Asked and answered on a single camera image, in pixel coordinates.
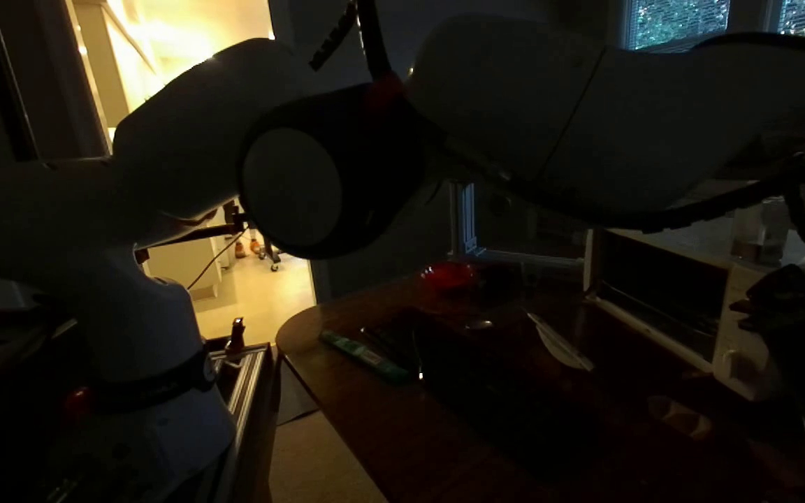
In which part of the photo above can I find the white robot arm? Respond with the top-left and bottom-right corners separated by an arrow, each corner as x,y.
0,13 -> 805,503

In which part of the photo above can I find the white toaster oven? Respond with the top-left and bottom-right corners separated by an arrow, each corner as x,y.
584,198 -> 790,401

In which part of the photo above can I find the white plastic spoon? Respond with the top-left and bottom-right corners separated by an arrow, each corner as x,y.
528,314 -> 595,372

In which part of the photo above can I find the red plastic bowl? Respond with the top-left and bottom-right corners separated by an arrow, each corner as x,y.
419,263 -> 481,295

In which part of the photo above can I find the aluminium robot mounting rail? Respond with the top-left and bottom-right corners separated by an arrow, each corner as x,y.
196,347 -> 275,503

